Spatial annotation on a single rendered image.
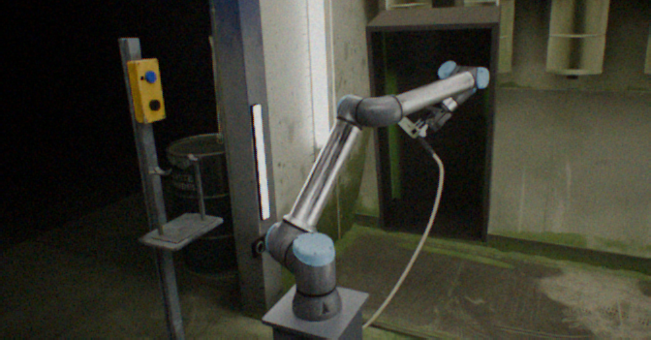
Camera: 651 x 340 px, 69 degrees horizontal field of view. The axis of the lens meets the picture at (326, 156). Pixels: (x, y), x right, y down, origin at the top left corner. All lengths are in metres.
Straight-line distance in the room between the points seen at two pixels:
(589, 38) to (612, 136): 0.73
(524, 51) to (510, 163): 0.82
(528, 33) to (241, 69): 2.21
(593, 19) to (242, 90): 2.17
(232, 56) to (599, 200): 2.53
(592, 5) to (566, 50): 0.29
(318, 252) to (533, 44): 2.60
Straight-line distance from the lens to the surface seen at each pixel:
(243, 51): 2.42
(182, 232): 2.24
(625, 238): 3.62
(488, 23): 2.28
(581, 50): 3.43
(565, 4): 3.45
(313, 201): 1.87
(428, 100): 1.98
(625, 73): 3.87
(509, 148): 3.73
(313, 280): 1.75
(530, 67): 3.86
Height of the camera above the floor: 1.70
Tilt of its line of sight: 17 degrees down
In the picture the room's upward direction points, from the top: 3 degrees counter-clockwise
